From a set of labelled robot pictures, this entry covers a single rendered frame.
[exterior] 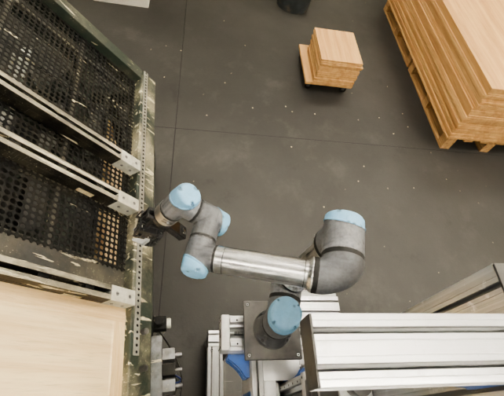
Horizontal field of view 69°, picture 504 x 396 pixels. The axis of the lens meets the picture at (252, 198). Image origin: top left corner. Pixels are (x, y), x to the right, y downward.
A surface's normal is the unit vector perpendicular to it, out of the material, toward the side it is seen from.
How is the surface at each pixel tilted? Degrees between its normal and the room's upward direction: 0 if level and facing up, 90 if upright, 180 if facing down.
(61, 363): 50
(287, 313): 8
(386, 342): 0
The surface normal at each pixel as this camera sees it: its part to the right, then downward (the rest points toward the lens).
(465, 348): 0.17, -0.53
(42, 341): 0.86, -0.35
